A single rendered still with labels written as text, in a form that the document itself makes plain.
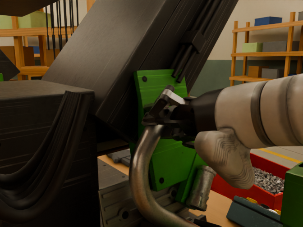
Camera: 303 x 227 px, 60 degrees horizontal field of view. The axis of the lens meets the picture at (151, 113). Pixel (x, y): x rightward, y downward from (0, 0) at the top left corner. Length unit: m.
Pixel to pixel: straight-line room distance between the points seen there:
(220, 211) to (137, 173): 0.40
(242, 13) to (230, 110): 7.57
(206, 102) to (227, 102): 0.03
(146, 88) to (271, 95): 0.24
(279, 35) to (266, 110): 6.82
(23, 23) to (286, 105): 3.58
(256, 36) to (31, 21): 5.48
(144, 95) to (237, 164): 0.22
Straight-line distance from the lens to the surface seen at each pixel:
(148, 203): 0.41
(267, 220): 0.68
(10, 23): 3.87
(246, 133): 0.29
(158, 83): 0.47
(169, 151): 0.48
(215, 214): 0.74
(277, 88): 0.27
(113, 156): 1.04
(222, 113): 0.29
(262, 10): 7.47
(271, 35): 7.21
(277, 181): 1.01
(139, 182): 0.40
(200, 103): 0.32
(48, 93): 0.44
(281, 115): 0.27
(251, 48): 6.79
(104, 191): 0.43
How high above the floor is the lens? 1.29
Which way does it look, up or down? 12 degrees down
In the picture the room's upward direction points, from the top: straight up
